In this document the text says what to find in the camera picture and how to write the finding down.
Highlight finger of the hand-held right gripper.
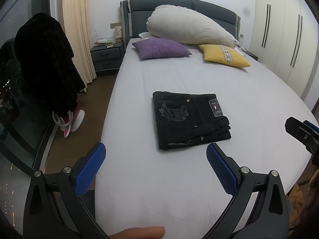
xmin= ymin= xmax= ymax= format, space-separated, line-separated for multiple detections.
xmin=285 ymin=117 xmax=319 ymax=166

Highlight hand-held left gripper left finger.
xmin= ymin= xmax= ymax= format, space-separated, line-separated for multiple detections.
xmin=23 ymin=142 xmax=109 ymax=239

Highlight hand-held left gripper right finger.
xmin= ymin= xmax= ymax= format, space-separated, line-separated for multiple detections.
xmin=199 ymin=143 xmax=292 ymax=239

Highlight black denim pants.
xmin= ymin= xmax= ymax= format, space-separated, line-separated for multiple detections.
xmin=153 ymin=91 xmax=232 ymax=151

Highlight person's left hand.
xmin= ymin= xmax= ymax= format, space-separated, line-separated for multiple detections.
xmin=109 ymin=226 xmax=166 ymax=239

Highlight pink and white fan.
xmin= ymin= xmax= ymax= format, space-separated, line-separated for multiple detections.
xmin=52 ymin=100 xmax=86 ymax=138

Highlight bed with grey headboard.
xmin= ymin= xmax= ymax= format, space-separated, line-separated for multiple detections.
xmin=96 ymin=0 xmax=319 ymax=238

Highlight orange cloth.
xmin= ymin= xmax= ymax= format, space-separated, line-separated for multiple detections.
xmin=289 ymin=187 xmax=310 ymax=220

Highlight glass balcony door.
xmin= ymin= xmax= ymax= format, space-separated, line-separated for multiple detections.
xmin=0 ymin=0 xmax=59 ymax=229

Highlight grey nightstand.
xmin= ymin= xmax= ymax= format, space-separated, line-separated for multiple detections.
xmin=90 ymin=41 xmax=125 ymax=72
xmin=239 ymin=45 xmax=259 ymax=61

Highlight cream wardrobe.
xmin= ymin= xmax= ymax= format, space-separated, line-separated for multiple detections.
xmin=250 ymin=0 xmax=319 ymax=110

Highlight yellow cushion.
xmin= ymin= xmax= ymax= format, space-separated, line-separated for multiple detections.
xmin=199 ymin=44 xmax=252 ymax=68

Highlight black hanging coat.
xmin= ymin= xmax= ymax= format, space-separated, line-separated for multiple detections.
xmin=14 ymin=12 xmax=86 ymax=116

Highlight white device on nightstand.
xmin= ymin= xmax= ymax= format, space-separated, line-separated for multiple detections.
xmin=94 ymin=38 xmax=114 ymax=46

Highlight purple cushion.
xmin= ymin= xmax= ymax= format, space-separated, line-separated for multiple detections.
xmin=132 ymin=38 xmax=192 ymax=60

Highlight cream curtain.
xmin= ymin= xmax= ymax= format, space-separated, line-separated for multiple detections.
xmin=62 ymin=0 xmax=97 ymax=85

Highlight large white pillow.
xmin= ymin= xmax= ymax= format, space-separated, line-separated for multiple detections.
xmin=146 ymin=4 xmax=240 ymax=49

